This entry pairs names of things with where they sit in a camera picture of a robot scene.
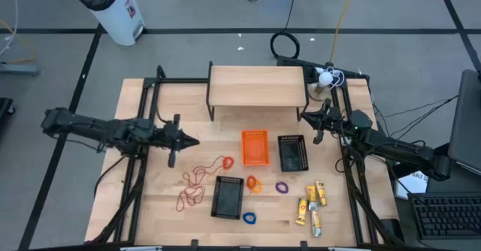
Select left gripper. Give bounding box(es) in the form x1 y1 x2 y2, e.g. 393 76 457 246
153 113 201 168

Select white bulb desk lamp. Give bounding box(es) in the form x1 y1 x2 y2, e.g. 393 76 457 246
307 70 335 101

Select white trash bin black liner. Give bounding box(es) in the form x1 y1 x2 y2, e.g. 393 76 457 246
70 0 147 47

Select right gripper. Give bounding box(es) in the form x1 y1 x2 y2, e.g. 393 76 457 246
299 98 343 146

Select orange slotted plastic basket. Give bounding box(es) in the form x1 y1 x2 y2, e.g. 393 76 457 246
240 129 271 168

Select black office desk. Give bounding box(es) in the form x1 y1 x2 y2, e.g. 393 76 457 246
386 141 481 251

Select grey laptop computer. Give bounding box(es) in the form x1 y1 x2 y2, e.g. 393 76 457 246
447 68 481 176

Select yellow hanging cable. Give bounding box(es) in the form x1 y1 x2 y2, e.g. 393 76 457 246
329 0 358 65

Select black smartphone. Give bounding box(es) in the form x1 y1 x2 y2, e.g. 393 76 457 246
380 218 406 243

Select black chair base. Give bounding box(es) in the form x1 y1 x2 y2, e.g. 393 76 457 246
0 97 17 127

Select white paper sheet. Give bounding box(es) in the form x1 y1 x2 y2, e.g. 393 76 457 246
394 170 430 201

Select grey floor stand base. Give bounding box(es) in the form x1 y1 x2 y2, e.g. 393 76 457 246
0 62 41 76

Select black aluminium table frame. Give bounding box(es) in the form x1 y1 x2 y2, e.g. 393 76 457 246
84 65 406 251

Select wooden shelf riser black legs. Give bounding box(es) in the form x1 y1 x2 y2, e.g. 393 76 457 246
205 60 310 122

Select black slotted plastic basket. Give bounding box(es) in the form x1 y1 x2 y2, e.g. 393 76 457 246
210 175 245 221
277 134 310 173

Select black computer keyboard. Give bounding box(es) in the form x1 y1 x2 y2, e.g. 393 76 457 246
407 192 481 240

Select white charger with cable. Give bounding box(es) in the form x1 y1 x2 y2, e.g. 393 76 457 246
313 65 346 91

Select coiled black floor cable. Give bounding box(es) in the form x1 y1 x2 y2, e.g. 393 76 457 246
269 0 301 59

